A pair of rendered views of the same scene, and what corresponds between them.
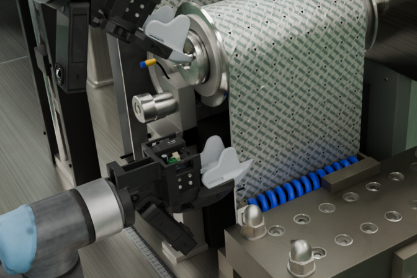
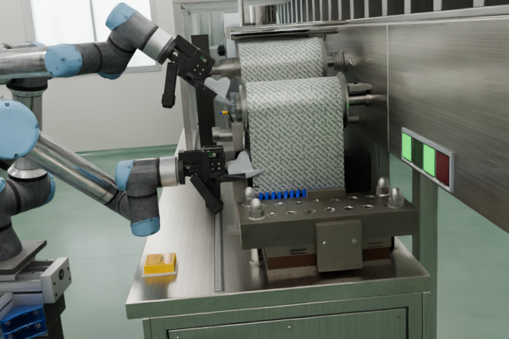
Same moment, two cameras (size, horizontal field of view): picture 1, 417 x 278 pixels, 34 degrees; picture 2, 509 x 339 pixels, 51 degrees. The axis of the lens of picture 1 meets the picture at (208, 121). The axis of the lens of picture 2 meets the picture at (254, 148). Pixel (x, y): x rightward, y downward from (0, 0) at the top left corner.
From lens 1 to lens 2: 0.73 m
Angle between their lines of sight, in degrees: 29
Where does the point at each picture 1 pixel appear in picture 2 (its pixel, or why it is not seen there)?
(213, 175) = (234, 168)
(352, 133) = (337, 172)
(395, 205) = (336, 206)
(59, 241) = (141, 175)
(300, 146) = (298, 171)
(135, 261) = (208, 231)
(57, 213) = (145, 163)
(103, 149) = not seen: hidden behind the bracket
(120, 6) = (189, 66)
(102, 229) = (164, 176)
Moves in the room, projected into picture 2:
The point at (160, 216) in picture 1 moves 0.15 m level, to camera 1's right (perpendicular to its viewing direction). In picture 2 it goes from (200, 182) to (255, 186)
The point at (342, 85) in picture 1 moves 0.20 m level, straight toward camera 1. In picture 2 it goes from (327, 138) to (282, 156)
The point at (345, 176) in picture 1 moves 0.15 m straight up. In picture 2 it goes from (319, 191) to (316, 131)
